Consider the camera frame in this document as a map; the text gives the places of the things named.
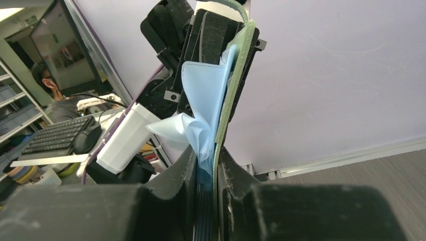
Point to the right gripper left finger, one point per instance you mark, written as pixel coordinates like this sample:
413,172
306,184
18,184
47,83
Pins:
161,209

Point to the black computer mouse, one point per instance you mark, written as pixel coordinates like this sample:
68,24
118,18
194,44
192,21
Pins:
87,139

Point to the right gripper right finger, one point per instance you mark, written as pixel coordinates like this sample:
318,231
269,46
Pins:
253,210

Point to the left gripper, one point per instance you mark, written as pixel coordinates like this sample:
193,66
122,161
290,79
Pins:
178,33

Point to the metal shelf rack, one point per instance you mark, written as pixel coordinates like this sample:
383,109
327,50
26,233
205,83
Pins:
20,112

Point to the seated person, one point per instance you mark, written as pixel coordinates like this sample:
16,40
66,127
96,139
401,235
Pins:
62,109

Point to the green card holder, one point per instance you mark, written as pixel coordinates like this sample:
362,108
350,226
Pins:
210,90

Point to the black keyboard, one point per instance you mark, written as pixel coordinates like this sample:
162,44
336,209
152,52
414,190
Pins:
56,140

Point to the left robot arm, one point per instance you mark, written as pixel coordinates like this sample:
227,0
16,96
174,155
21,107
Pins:
132,133

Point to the black monitor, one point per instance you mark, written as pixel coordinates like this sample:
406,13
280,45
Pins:
67,57

